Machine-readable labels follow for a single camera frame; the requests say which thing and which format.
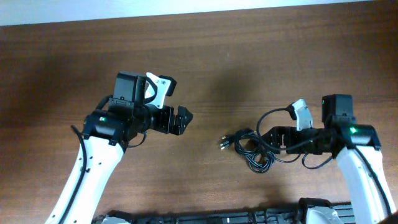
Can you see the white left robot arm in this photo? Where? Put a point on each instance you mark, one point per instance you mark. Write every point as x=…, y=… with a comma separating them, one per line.
x=136, y=105

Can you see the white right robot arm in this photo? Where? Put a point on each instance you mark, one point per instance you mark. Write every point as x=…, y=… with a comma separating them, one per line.
x=356, y=149

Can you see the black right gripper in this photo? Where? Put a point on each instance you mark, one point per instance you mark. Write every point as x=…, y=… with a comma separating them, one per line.
x=277, y=139

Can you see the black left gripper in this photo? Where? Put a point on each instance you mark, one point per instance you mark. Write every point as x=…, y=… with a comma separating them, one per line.
x=180, y=125

